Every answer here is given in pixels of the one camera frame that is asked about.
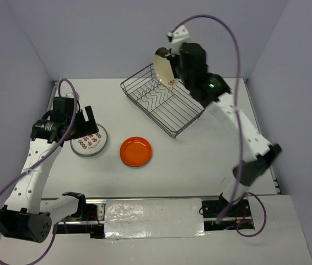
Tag white plate red characters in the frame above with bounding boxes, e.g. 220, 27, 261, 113
70, 124, 109, 157

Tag beige plate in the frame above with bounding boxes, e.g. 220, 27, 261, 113
153, 47, 179, 88

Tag orange plastic plate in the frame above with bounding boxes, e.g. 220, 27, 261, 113
120, 136, 153, 167

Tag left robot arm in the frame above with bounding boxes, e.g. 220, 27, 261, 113
0, 97, 98, 243

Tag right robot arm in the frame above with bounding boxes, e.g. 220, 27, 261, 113
170, 42, 282, 216

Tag silver foil tape strip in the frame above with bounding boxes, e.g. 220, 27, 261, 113
104, 198, 205, 239

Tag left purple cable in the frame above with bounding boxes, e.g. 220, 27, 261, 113
0, 78, 80, 265

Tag purple cable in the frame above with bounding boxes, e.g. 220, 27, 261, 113
0, 78, 80, 265
172, 14, 268, 238

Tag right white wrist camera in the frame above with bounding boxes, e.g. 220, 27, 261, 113
166, 25, 190, 55

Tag grey wire dish rack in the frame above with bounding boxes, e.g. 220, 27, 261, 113
120, 63, 205, 139

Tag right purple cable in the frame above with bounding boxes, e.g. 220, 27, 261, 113
172, 14, 268, 238

